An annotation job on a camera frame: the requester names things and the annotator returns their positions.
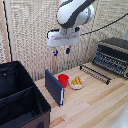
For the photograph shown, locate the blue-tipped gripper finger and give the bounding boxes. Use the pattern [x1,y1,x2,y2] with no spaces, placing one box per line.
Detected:
[65,46,72,55]
[53,47,59,57]

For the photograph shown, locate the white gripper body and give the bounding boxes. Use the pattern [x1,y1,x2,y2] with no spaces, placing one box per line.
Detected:
[45,28,81,49]

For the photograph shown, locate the dark blue hardcover book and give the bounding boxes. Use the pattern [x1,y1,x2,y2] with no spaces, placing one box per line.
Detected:
[44,68,66,108]

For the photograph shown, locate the red plastic cup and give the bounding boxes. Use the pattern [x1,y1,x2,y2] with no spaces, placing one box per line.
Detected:
[57,73,70,89]

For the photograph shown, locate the yellow food pieces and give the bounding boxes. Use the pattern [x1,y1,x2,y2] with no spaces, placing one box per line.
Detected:
[70,75,84,87]

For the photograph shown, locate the white bowl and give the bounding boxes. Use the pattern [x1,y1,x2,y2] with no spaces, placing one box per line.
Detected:
[68,76,86,91]

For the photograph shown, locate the black toaster oven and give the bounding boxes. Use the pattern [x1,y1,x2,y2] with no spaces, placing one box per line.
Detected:
[91,37,128,80]

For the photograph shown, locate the black fabric storage box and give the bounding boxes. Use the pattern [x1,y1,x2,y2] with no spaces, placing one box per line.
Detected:
[0,60,52,128]

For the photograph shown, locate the black wire oven rack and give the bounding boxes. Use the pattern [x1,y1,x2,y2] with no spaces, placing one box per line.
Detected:
[79,64,112,86]

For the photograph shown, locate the thin black vertical cord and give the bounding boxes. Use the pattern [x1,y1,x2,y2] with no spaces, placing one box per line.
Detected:
[1,0,13,63]

